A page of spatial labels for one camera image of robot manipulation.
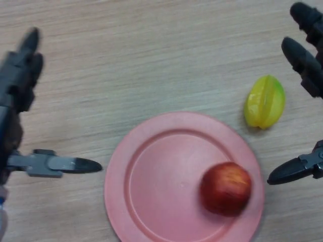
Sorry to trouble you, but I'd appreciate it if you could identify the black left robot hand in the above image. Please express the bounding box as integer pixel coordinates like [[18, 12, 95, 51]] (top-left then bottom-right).
[[0, 27, 103, 202]]

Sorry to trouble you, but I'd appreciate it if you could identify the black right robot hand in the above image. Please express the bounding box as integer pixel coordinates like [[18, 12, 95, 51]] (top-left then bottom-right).
[[266, 2, 323, 186]]

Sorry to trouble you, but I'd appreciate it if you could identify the red apple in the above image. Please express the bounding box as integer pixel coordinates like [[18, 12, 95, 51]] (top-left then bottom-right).
[[200, 162, 252, 217]]

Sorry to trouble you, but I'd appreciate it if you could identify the pink round plate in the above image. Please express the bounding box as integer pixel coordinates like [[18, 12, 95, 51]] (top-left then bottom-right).
[[104, 111, 265, 242]]

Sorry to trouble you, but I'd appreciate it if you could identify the yellow green starfruit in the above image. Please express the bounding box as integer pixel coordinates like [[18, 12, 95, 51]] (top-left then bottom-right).
[[243, 74, 286, 130]]

